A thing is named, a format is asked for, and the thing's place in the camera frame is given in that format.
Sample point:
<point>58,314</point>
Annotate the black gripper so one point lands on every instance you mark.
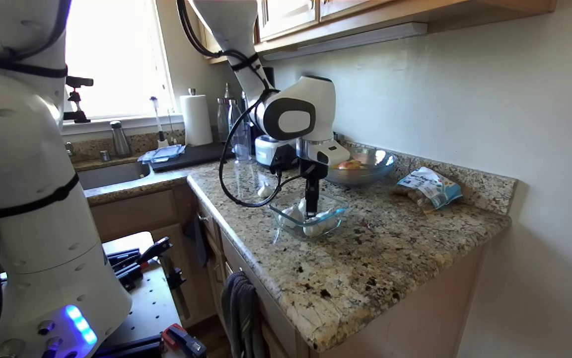
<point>308,161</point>

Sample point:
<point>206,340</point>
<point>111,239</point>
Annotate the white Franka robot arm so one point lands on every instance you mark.
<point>28,165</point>

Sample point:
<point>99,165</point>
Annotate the square clear glass bowl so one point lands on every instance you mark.
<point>278,213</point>

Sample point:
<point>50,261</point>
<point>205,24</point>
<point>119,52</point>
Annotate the round glass fruit bowl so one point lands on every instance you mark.
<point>375,173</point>

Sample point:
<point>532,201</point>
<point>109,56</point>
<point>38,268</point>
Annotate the orange-red round fruit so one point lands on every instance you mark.
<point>357,169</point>

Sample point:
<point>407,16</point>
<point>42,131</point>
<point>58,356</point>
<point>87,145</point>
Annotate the silver food chopper appliance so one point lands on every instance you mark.
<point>266,151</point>

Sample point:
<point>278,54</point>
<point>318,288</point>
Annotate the clear bottle with silver cap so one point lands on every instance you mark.
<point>238,131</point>

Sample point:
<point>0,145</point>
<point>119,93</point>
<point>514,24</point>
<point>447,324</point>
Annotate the black ribbed drying mat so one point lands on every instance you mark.
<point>199,157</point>

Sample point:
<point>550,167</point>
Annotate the blue white snack bag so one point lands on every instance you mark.
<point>431,189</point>

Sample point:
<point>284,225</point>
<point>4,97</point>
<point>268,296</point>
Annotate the dark hanging cloth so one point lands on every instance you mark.
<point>197,241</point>

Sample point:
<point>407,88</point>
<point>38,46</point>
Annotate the white paper towel roll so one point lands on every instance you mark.
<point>197,119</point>

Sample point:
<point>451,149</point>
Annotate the gray hanging towel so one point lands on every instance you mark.
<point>242,318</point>

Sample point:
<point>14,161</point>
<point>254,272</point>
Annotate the pale blue folded cloth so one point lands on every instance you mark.
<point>163,155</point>

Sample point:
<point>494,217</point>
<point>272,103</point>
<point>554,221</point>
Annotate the under-cabinet light bar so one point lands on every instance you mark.
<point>365,38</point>

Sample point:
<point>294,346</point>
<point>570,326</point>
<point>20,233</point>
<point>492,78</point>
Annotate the wooden base cabinets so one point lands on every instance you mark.
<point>147,211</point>

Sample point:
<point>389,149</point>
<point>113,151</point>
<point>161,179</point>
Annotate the thin upright dish brush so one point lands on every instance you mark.
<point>159,129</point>

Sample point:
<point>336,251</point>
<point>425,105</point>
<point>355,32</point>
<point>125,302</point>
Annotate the wooden cabinet door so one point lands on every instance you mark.
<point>286,16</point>
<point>346,4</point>

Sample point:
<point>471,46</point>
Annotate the black bar clamp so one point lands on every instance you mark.
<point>137,261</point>

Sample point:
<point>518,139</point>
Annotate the red and blue clamp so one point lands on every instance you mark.
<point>183,340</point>

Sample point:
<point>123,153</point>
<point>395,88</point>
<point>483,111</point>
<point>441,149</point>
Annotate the silver sink faucet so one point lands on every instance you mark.
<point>119,139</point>

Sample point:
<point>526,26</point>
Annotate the black perforated robot table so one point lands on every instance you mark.
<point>143,308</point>

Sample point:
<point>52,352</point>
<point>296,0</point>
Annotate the kitchen sink basin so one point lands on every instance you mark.
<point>109,173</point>

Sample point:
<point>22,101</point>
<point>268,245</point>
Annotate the bright kitchen window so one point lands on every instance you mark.
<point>119,60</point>

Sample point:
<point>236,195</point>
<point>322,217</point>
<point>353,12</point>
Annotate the wooden upper cabinets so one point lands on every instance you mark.
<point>471,10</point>

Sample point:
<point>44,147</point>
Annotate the wrist mounted stereo camera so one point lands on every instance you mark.
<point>336,153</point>

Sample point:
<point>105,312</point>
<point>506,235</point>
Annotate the black camera on stand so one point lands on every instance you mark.
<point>75,99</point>

